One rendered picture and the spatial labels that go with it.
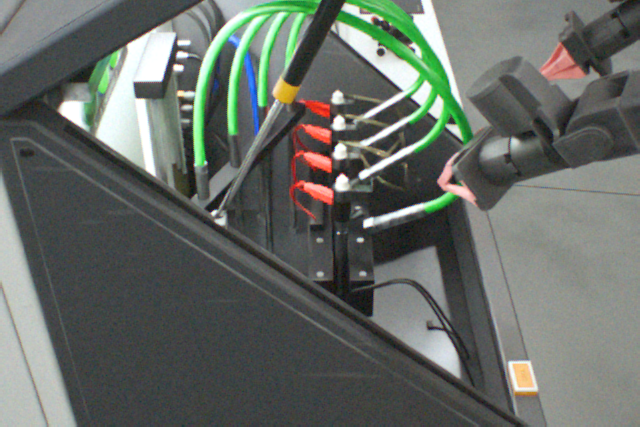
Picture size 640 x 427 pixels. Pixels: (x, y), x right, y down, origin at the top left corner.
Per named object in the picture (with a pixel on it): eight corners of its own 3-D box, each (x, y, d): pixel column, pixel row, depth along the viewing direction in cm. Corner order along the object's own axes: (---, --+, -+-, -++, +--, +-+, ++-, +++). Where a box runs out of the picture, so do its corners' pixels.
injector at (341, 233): (362, 297, 127) (367, 191, 114) (331, 297, 127) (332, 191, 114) (361, 284, 129) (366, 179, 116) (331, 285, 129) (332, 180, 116)
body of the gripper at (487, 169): (445, 169, 90) (486, 155, 83) (496, 118, 94) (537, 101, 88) (479, 214, 91) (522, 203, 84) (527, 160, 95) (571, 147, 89)
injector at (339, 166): (360, 263, 133) (364, 159, 121) (330, 263, 133) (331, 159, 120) (359, 252, 135) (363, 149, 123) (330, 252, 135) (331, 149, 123)
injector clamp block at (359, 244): (371, 347, 128) (375, 278, 119) (309, 348, 128) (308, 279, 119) (360, 215, 156) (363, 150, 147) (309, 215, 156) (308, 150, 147)
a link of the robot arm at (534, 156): (572, 178, 80) (597, 140, 83) (530, 128, 79) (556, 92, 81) (527, 189, 86) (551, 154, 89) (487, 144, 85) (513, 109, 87)
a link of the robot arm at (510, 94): (618, 153, 74) (637, 102, 80) (541, 62, 72) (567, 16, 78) (522, 194, 83) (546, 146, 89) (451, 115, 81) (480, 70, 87)
